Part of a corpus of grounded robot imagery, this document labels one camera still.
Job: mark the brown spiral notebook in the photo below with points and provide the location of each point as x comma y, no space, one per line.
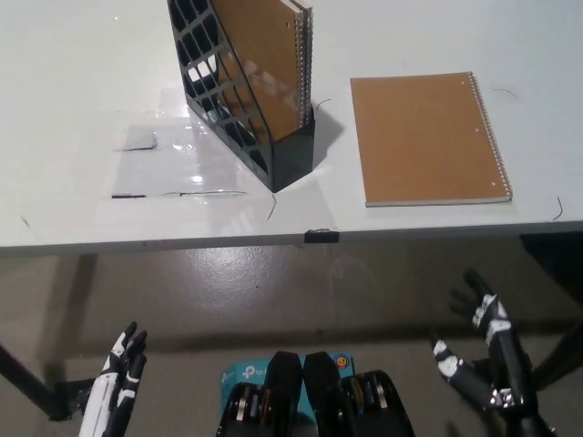
423,141
268,54

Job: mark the black table leg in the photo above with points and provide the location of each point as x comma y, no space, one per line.
560,350
23,378

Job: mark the black and white right hand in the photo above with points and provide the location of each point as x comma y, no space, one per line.
505,359

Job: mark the teal TP-Link box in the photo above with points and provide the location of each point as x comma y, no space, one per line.
241,373

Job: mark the black floor tape patch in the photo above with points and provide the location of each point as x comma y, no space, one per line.
73,396

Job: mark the black robot body blocks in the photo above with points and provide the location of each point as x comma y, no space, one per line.
319,409

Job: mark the white and black left hand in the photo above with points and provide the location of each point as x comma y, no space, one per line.
107,391

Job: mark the black mesh book holder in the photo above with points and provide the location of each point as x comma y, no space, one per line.
291,159

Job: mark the small black edge clip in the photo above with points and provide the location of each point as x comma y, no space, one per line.
321,236

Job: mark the clear plastic sheet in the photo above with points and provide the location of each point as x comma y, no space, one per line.
159,168

